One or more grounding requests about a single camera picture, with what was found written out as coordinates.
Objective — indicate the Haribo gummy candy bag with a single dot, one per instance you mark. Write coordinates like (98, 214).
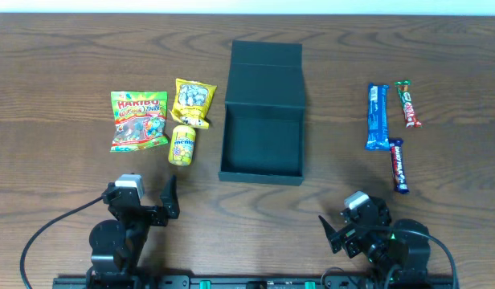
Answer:
(140, 120)

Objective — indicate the yellow snack bag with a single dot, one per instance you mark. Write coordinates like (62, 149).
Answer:
(192, 102)

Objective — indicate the green red Milo bar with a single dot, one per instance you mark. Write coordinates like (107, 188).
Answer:
(410, 117)

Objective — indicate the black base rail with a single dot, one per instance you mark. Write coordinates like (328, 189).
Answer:
(186, 282)

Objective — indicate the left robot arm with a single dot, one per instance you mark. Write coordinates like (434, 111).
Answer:
(117, 243)

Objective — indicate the dark green gift box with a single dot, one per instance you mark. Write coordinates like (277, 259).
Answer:
(264, 125)

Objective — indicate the blue Oreo cookie pack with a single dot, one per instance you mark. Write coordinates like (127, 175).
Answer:
(378, 135)

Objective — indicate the purple Dairy Milk bar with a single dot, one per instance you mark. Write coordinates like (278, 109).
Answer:
(396, 150)

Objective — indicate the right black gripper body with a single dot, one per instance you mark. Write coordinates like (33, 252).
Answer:
(349, 237)

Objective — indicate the yellow Mentos bottle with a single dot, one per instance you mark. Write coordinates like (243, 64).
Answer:
(182, 145)

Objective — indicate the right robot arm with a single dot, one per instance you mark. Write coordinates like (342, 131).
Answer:
(399, 251)

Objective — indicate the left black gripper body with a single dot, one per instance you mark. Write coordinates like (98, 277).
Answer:
(145, 213)

